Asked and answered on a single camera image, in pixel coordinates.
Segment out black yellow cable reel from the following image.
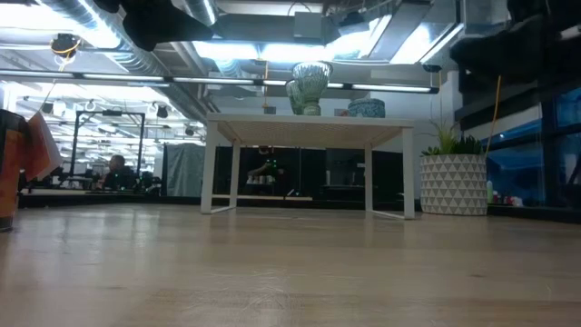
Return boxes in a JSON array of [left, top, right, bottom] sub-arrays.
[[48, 32, 84, 60]]

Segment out green glass candle holder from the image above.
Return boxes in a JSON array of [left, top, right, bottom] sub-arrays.
[[285, 80, 304, 116], [292, 61, 334, 116]]

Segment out gray ceiling junction box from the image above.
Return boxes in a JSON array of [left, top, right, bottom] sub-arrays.
[[292, 11, 324, 40]]

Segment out long ceiling strip light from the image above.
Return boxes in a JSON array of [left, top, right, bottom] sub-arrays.
[[0, 68, 440, 94]]

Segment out silver candle tin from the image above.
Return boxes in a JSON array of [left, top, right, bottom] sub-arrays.
[[0, 107, 32, 233]]

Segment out black aluminium table frame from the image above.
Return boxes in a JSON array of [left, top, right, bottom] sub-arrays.
[[17, 190, 581, 224]]

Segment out white perforated metal shelf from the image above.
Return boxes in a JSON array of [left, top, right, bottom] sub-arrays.
[[201, 112, 416, 221]]

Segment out black metal stand frame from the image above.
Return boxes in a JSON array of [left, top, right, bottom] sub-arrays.
[[69, 109, 147, 179]]

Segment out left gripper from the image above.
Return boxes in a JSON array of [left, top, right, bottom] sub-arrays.
[[121, 0, 215, 53]]

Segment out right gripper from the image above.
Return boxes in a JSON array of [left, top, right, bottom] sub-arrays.
[[448, 21, 515, 85]]

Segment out potted succulent patterned pot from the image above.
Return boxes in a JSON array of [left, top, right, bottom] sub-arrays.
[[417, 118, 489, 217]]

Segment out blue patterned candle holder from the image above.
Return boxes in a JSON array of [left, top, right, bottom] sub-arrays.
[[347, 97, 387, 119]]

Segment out distant robot green lights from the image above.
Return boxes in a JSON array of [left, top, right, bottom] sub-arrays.
[[246, 144, 286, 186]]

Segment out gray fabric cover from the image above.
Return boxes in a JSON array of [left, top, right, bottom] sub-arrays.
[[161, 142, 206, 198]]

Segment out yellow hanging cable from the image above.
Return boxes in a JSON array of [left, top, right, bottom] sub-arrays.
[[484, 74, 503, 158]]

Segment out orange paper tag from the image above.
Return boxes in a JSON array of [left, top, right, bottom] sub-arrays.
[[23, 111, 64, 183]]

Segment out person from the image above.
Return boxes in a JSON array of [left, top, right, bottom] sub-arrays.
[[100, 154, 140, 192]]

